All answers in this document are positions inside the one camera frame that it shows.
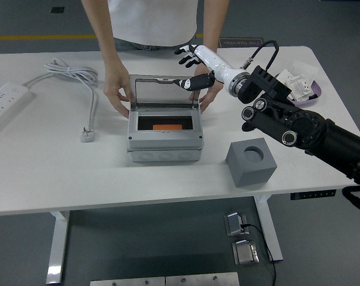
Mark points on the person's right hand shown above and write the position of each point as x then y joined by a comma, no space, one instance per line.
114,86

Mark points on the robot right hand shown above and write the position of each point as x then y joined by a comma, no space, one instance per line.
215,62

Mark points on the person's left hand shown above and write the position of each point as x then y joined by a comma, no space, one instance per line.
211,93

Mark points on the transparent hinged box lid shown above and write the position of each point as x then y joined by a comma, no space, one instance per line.
159,95

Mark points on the orange cylindrical battery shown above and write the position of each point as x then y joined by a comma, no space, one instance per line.
167,127

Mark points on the grey box cover frame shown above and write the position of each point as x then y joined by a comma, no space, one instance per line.
165,138

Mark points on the grey plastic box base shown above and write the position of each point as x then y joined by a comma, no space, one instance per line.
167,155

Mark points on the grey cube holder block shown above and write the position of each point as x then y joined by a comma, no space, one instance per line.
251,175

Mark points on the person's right forearm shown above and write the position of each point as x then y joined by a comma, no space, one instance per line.
103,38

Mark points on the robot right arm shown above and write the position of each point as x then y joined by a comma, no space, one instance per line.
316,131

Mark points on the person's left forearm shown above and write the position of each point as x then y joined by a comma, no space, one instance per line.
212,24

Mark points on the metal floor socket box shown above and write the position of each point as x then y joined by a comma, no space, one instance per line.
234,223
245,253

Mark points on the dark floor sign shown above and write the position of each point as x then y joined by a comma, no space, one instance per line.
239,43

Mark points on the white power plug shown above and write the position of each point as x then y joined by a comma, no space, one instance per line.
89,137

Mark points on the person's torso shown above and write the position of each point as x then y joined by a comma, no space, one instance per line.
153,21

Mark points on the printed socket package card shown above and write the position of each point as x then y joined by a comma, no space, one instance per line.
300,88

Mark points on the clear plastic bag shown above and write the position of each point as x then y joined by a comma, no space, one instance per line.
304,68

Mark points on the black floor hatch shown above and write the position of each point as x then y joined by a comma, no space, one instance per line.
57,10

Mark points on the small black part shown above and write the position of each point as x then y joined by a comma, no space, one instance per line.
313,96

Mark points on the purple plastic tray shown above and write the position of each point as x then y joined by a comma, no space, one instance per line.
318,89

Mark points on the white power strip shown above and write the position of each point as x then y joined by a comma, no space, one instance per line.
4,101

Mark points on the black table control panel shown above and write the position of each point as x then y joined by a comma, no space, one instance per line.
313,194

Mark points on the white table leg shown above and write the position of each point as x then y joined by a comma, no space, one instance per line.
270,232
56,253

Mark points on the grey metal plate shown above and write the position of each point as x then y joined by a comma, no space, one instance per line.
126,282
200,280

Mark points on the white square switch plate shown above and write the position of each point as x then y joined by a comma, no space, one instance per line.
284,76

